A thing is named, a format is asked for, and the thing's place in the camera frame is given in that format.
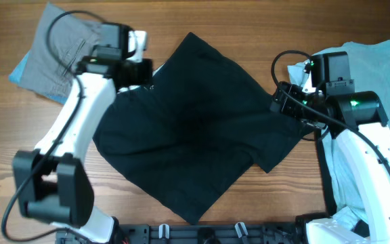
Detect black shorts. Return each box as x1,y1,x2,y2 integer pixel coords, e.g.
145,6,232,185
93,33,311,224

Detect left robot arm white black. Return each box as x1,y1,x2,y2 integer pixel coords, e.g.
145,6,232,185
6,22,152,243

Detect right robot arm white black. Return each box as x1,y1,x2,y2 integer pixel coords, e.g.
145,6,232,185
271,52,390,243

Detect folded grey shorts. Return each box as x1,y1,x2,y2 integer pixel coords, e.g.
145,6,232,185
24,3,101,97

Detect light blue t-shirt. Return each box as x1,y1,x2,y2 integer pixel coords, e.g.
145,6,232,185
286,39,390,237

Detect folded light blue cloth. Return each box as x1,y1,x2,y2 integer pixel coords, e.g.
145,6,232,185
8,52,67,104

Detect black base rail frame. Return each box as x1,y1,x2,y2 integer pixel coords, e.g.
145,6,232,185
56,220,301,244

